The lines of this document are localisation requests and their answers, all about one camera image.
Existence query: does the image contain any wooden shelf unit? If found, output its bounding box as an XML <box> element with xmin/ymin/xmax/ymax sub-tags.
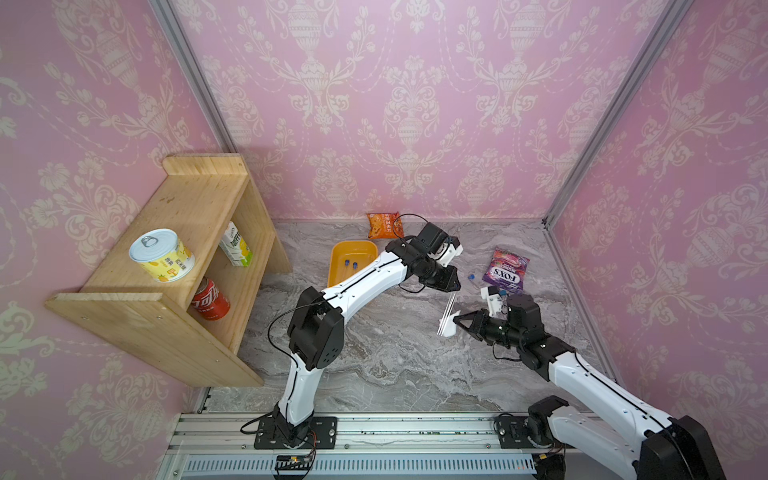
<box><xmin>45</xmin><ymin>154</ymin><xmax>292</xmax><ymax>387</ymax></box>

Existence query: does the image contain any yellow tin can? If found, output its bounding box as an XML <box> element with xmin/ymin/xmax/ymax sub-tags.
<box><xmin>128</xmin><ymin>228</ymin><xmax>196</xmax><ymax>283</ymax></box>

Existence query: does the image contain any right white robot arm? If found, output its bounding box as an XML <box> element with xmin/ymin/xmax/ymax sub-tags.
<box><xmin>438</xmin><ymin>289</ymin><xmax>725</xmax><ymax>479</ymax></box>

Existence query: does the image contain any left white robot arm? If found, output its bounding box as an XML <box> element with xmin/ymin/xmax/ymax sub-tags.
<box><xmin>271</xmin><ymin>222</ymin><xmax>463</xmax><ymax>447</ymax></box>

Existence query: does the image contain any yellow plastic tray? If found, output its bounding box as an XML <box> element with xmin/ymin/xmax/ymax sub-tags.
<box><xmin>327</xmin><ymin>240</ymin><xmax>379</xmax><ymax>287</ymax></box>

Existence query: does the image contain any orange snack bag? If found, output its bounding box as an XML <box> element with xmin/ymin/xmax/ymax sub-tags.
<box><xmin>367</xmin><ymin>212</ymin><xmax>405</xmax><ymax>240</ymax></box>

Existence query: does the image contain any aluminium corner post left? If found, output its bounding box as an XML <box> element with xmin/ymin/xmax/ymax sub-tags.
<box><xmin>149</xmin><ymin>0</ymin><xmax>238</xmax><ymax>153</ymax></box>

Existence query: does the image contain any aluminium corner post right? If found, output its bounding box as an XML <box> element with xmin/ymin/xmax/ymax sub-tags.
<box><xmin>542</xmin><ymin>0</ymin><xmax>694</xmax><ymax>233</ymax></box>

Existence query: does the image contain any red cola can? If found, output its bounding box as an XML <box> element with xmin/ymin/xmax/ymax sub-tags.
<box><xmin>190</xmin><ymin>277</ymin><xmax>231</xmax><ymax>321</ymax></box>

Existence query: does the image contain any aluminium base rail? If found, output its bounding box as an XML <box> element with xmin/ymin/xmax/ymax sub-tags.
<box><xmin>155</xmin><ymin>411</ymin><xmax>685</xmax><ymax>480</ymax></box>

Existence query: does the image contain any aluminium corner post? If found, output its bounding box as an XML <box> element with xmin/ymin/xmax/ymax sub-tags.
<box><xmin>149</xmin><ymin>0</ymin><xmax>238</xmax><ymax>153</ymax></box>
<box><xmin>542</xmin><ymin>0</ymin><xmax>694</xmax><ymax>233</ymax></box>

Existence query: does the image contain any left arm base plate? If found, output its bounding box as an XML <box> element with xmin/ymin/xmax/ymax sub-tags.
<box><xmin>253</xmin><ymin>416</ymin><xmax>338</xmax><ymax>450</ymax></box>

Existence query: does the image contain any green white drink carton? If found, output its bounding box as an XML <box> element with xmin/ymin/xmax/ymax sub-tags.
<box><xmin>219</xmin><ymin>221</ymin><xmax>253</xmax><ymax>267</ymax></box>

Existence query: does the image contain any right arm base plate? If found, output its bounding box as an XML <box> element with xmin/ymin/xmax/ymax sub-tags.
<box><xmin>493</xmin><ymin>412</ymin><xmax>538</xmax><ymax>450</ymax></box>

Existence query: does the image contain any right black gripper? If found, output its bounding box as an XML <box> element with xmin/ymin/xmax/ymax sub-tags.
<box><xmin>454</xmin><ymin>310</ymin><xmax>526</xmax><ymax>351</ymax></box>

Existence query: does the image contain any purple candy bag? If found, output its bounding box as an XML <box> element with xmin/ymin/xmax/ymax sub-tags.
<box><xmin>483</xmin><ymin>248</ymin><xmax>529</xmax><ymax>294</ymax></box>

